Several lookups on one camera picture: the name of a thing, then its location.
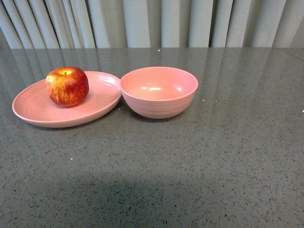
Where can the grey pleated curtain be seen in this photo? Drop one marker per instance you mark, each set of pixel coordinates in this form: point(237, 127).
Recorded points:
point(49, 24)

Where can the pink oval plate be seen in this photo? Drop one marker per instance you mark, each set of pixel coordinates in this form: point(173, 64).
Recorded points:
point(34, 106)

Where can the pink bowl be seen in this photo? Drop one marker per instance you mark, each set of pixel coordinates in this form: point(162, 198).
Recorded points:
point(158, 92)

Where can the red yellow apple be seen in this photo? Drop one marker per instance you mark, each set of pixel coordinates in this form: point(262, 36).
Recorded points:
point(67, 86)

